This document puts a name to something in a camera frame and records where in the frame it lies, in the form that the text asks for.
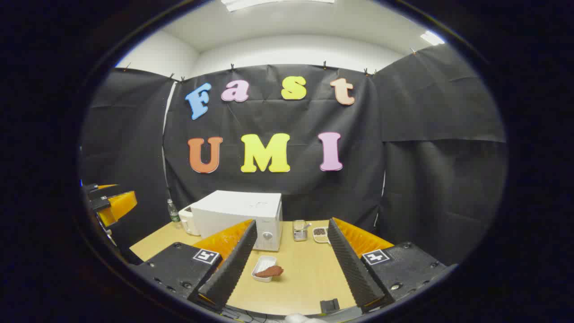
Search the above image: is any metal utensil holder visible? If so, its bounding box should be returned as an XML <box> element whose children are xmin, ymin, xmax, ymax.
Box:
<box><xmin>293</xmin><ymin>219</ymin><xmax>312</xmax><ymax>242</ymax></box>

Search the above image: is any white toaster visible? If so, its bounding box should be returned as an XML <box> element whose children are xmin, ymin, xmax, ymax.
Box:
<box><xmin>178</xmin><ymin>204</ymin><xmax>201</xmax><ymax>236</ymax></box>

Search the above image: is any brown meat piece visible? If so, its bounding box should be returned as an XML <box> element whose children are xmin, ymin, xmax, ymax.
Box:
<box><xmin>255</xmin><ymin>265</ymin><xmax>284</xmax><ymax>278</ymax></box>

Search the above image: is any white rectangular tray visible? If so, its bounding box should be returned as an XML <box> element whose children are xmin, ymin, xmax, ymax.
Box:
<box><xmin>251</xmin><ymin>255</ymin><xmax>278</xmax><ymax>283</ymax></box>

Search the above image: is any white microwave oven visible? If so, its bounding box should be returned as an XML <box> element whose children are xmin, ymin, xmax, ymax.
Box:
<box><xmin>191</xmin><ymin>190</ymin><xmax>283</xmax><ymax>252</ymax></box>

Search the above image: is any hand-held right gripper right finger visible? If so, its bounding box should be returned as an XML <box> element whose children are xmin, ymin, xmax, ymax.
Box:
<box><xmin>326</xmin><ymin>217</ymin><xmax>449</xmax><ymax>314</ymax></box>

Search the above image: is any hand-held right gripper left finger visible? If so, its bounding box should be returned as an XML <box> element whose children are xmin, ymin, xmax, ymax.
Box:
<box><xmin>135</xmin><ymin>219</ymin><xmax>258</xmax><ymax>312</ymax></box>

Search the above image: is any long ceiling light panel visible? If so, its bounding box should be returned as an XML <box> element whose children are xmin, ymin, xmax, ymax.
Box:
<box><xmin>222</xmin><ymin>0</ymin><xmax>335</xmax><ymax>12</ymax></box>

